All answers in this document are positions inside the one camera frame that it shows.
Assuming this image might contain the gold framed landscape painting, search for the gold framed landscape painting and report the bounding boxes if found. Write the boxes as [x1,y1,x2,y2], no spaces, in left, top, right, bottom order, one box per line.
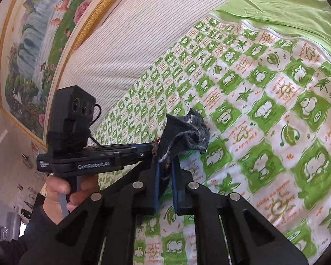
[0,0,140,149]

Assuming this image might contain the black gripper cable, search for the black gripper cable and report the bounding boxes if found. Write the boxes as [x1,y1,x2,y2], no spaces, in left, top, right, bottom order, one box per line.
[88,103,103,147]

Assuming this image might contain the plain green quilt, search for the plain green quilt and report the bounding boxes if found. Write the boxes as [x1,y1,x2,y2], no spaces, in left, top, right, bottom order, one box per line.
[211,0,331,64]

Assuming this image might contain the person's left hand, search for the person's left hand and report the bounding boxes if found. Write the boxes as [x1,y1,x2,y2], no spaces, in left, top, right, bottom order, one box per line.
[43,173,100,225]

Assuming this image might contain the white striped headboard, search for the white striped headboard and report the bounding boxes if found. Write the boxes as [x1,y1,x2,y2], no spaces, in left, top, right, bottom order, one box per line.
[48,0,250,150]

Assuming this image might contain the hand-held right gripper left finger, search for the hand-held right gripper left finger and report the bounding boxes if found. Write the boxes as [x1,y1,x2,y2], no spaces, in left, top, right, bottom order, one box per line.
[19,157,166,265]

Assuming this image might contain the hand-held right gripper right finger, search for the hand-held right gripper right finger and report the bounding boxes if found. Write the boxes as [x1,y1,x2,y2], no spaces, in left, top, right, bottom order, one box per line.
[169,157,310,265]

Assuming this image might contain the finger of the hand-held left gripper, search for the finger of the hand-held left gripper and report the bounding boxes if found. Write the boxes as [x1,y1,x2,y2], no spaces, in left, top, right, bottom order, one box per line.
[98,142,158,191]

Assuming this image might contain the person's left forearm dark sleeve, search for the person's left forearm dark sleeve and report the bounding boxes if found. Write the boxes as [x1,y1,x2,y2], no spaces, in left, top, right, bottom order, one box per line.
[18,195,72,265]

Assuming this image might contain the green white printed blanket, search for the green white printed blanket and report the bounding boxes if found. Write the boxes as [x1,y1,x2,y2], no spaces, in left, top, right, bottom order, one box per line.
[95,14,331,265]

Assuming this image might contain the dark grey pants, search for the dark grey pants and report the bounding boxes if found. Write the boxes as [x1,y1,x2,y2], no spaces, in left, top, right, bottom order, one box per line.
[153,108,211,172]

